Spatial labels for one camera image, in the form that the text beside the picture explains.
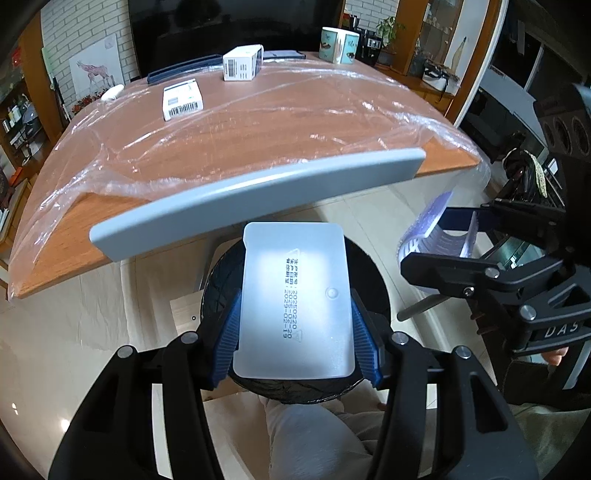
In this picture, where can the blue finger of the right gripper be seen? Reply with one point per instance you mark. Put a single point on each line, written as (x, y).
(458, 218)

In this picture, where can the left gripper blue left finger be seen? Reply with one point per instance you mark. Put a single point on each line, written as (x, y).
(226, 339)

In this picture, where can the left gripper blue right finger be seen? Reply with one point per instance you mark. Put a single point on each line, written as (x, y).
(368, 343)

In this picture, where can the translucent white plastic case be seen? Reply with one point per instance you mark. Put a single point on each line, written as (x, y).
(296, 309)

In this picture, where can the small white blue medicine box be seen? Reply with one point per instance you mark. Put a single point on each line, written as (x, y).
(181, 99)

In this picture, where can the white blue red medicine box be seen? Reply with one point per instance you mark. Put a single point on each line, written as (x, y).
(242, 63)

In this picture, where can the white curved chair backrest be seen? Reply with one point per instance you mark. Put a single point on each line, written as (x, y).
(249, 196)

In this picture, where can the black coffee machine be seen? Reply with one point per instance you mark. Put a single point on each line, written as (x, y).
(369, 47)

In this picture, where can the small potted plant right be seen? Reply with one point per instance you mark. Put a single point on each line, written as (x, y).
(389, 29)

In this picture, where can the teal patterned ceramic mug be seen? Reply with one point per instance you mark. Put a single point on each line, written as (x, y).
(338, 46)

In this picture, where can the clear plastic table cover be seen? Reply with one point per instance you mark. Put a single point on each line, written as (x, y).
(118, 154)

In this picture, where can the smartphone with lit screen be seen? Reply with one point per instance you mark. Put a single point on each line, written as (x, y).
(275, 55)

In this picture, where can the dark blue cased phone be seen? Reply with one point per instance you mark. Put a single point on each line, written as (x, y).
(183, 68)

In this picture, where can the giraffe art print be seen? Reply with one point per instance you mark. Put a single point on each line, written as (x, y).
(95, 69)

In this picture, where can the large black television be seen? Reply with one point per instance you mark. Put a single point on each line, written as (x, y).
(168, 32)

